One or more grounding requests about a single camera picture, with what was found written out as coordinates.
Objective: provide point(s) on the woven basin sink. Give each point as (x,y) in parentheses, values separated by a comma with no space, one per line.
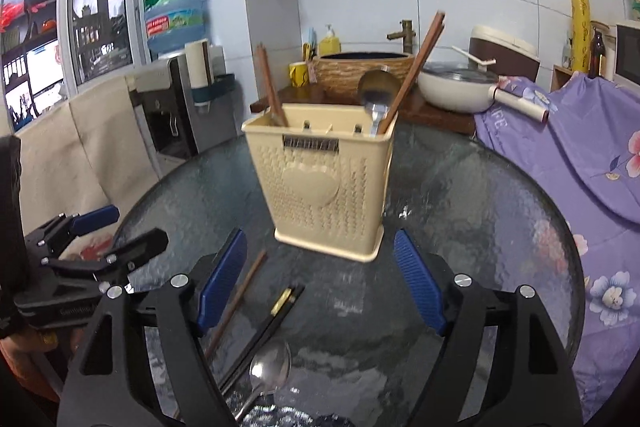
(340,74)

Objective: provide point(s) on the beige cloth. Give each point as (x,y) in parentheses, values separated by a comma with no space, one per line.
(90,142)

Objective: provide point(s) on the wooden counter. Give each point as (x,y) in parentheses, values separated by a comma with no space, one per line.
(430,117)

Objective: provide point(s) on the black chopstick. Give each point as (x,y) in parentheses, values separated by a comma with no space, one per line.
(272,332)
(262,332)

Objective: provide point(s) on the silver water dispenser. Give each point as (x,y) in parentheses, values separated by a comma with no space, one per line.
(165,107)

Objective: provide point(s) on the purple floral cloth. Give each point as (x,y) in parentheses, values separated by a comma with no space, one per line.
(575,187)

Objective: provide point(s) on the lint roller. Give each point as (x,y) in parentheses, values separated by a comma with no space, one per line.
(520,107)

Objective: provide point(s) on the yellow soap pump bottle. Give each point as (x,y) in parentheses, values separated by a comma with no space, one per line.
(330,44)

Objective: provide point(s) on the person's left forearm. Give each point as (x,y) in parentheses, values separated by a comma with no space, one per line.
(25,372)

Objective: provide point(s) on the white microwave oven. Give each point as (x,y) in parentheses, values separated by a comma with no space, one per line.
(629,54)

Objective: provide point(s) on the small clear bottle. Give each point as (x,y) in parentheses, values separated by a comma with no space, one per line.
(567,54)

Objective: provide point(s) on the brown glass bottle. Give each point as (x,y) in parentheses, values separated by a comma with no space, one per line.
(597,57)

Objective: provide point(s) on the white brown rice cooker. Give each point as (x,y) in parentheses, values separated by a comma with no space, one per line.
(515,57)

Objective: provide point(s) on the white paper cup dispenser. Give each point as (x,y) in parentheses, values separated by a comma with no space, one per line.
(198,64)

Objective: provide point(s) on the yellow cup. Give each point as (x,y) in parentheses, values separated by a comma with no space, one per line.
(298,76)

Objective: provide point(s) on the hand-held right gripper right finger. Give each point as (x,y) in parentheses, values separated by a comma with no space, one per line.
(420,282)

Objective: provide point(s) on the silver metal spoon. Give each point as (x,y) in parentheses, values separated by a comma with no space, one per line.
(270,367)

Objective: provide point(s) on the sliding glass window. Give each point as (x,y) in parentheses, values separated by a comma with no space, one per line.
(100,17)

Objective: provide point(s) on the green noodle cup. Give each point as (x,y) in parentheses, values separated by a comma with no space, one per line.
(636,9)

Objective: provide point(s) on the yellow roll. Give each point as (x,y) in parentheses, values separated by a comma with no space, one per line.
(581,32)

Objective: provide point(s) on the person's left hand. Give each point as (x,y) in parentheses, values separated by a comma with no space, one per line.
(50,341)

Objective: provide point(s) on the wooden box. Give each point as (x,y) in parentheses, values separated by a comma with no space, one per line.
(562,79)

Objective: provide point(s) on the beige plastic utensil holder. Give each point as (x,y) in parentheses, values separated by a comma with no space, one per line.
(320,187)

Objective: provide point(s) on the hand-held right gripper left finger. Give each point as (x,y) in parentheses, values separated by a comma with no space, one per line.
(222,282)

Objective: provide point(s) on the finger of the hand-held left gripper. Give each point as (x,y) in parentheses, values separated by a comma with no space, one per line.
(95,218)
(142,247)

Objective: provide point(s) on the white ladle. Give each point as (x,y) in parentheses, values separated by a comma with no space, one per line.
(472,56)

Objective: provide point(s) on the blue water jug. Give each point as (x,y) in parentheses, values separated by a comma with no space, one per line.
(175,7)

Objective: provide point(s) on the white pan with lid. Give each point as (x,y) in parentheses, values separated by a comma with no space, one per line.
(450,94)

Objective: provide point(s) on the bamboo faucet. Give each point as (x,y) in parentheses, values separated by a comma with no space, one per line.
(402,34)

